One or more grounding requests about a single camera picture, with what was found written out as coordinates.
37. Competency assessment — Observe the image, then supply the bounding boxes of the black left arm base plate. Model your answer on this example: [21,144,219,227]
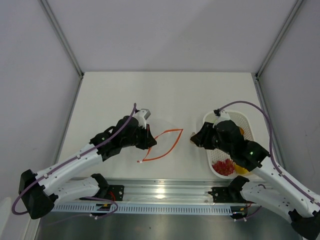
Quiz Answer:
[101,185,125,202]

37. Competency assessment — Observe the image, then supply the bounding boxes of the aluminium front rail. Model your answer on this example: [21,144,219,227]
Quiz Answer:
[107,178,230,205]

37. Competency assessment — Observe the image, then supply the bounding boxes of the red grape bunch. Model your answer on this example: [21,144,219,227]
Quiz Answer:
[212,158,235,176]

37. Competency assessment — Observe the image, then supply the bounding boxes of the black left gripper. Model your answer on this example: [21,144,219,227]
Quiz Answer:
[121,122,157,150]

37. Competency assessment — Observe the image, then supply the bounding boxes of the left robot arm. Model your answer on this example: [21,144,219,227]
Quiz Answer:
[18,109,157,220]

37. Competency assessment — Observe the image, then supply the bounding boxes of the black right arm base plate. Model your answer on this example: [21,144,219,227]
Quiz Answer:
[207,186,243,203]

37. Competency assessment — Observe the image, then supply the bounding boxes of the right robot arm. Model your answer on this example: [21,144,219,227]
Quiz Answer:
[190,120,320,240]

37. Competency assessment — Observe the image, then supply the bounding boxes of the clear orange zip top bag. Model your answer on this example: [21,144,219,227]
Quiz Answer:
[137,118,184,164]

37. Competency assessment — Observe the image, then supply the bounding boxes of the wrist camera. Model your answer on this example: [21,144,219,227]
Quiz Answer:
[213,109,231,125]
[133,108,151,129]

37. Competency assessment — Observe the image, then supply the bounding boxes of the right aluminium frame post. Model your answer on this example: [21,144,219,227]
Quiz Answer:
[255,0,306,80]

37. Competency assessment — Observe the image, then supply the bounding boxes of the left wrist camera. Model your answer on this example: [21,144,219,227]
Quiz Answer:
[133,108,151,129]

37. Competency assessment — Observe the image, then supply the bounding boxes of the white perforated plastic basket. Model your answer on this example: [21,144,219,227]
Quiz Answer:
[202,110,260,181]

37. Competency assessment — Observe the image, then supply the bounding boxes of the aluminium frame post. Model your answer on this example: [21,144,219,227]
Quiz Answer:
[38,0,84,77]
[255,0,306,80]

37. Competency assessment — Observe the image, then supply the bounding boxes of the left aluminium frame post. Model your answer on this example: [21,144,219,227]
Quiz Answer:
[38,0,84,77]

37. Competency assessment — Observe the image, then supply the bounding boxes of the white slotted cable duct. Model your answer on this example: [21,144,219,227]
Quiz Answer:
[52,202,233,216]

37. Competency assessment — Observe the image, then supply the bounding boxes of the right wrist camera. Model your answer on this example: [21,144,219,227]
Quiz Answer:
[213,109,231,125]

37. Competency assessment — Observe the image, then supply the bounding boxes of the yellow lemon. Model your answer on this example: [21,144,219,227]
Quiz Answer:
[234,164,249,175]

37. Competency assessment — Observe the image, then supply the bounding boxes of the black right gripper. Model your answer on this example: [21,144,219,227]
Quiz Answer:
[190,122,233,156]

